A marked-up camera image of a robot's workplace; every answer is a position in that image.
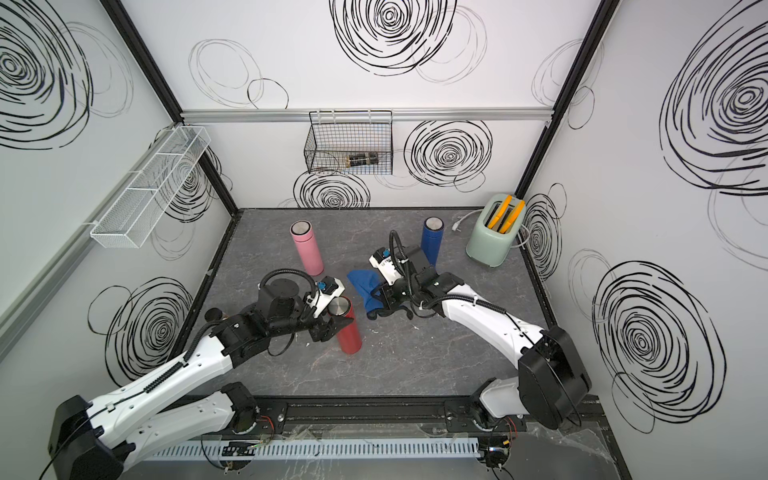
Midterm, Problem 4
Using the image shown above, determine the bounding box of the object in wire basket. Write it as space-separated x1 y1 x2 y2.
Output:
345 152 379 168

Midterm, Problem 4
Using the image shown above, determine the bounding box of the white slotted cable duct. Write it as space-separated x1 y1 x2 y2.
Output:
149 438 481 464

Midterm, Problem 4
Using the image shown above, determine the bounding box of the mint green toaster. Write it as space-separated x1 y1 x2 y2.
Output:
466 193 527 268

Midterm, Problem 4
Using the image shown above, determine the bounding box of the black wire basket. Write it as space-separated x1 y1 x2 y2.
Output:
303 109 394 176

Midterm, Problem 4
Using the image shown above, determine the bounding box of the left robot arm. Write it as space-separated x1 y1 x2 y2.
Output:
43 268 350 479

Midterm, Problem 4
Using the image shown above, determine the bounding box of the pink thermos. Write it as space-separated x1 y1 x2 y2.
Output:
290 220 324 276

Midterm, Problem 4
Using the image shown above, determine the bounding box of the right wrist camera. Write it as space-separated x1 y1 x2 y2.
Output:
369 247 403 286

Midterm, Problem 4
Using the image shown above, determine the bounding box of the white mesh shelf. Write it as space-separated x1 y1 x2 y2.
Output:
90 125 212 249

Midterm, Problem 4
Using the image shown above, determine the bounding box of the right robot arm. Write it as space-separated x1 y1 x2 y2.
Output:
368 231 592 430

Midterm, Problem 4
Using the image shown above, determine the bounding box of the small brown jar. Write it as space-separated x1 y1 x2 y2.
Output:
204 307 224 323

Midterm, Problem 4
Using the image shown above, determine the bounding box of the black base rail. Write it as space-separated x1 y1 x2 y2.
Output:
239 394 607 436

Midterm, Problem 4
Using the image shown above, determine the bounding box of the blue thermos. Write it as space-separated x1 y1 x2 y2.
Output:
421 216 445 266

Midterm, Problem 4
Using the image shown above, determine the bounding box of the blue cloth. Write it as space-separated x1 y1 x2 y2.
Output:
347 270 384 313

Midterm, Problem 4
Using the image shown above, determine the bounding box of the red thermos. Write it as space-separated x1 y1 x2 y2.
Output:
327 296 362 355

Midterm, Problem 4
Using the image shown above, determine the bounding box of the white toaster power cable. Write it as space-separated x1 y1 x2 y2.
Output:
451 208 485 233

